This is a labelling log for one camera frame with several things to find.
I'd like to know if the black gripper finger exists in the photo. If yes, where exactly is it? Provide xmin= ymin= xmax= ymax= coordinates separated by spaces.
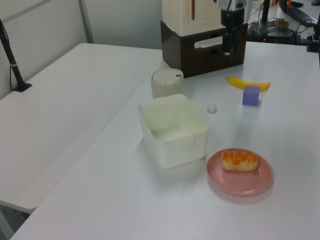
xmin=222 ymin=32 xmax=232 ymax=57
xmin=231 ymin=24 xmax=242 ymax=62

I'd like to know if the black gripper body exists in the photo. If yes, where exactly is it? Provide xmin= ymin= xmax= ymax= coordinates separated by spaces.
xmin=220 ymin=9 xmax=245 ymax=28

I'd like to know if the orange glazed bread roll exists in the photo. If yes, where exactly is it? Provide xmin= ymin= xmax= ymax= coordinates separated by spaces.
xmin=221 ymin=149 xmax=259 ymax=172

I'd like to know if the black monitor stand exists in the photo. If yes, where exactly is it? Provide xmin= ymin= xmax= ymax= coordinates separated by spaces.
xmin=249 ymin=0 xmax=271 ymax=36

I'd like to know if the dark brown storage box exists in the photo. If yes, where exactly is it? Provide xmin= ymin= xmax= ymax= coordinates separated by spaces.
xmin=160 ymin=20 xmax=248 ymax=79

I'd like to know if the yellow banana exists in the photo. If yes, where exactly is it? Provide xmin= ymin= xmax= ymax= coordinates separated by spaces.
xmin=226 ymin=75 xmax=272 ymax=91

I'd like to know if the black electronics box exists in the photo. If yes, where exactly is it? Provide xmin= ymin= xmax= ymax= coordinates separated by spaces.
xmin=266 ymin=27 xmax=302 ymax=45

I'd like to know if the small cardboard box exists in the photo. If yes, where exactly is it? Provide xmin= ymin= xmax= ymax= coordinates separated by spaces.
xmin=274 ymin=19 xmax=290 ymax=29

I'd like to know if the purple cube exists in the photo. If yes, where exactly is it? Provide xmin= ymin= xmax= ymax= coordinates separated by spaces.
xmin=242 ymin=85 xmax=261 ymax=107

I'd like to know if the black keyboard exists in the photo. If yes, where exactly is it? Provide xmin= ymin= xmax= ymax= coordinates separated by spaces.
xmin=278 ymin=0 xmax=320 ymax=26

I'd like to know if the small cream trash can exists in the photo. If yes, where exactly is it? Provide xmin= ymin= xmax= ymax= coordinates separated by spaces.
xmin=150 ymin=69 xmax=185 ymax=100

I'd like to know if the black table clamp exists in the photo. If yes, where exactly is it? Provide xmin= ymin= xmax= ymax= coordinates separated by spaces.
xmin=301 ymin=23 xmax=320 ymax=53

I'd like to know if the cream open storage bin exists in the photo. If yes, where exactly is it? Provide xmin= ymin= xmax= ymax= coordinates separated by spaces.
xmin=137 ymin=93 xmax=210 ymax=169

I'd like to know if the pink round plate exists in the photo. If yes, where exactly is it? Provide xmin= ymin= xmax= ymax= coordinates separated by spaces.
xmin=206 ymin=147 xmax=273 ymax=197

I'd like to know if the cream storage box with handles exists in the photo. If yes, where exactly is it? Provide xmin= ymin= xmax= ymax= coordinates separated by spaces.
xmin=161 ymin=0 xmax=249 ymax=36

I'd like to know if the black camera stand pole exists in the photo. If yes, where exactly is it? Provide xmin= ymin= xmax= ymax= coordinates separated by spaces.
xmin=0 ymin=18 xmax=33 ymax=93

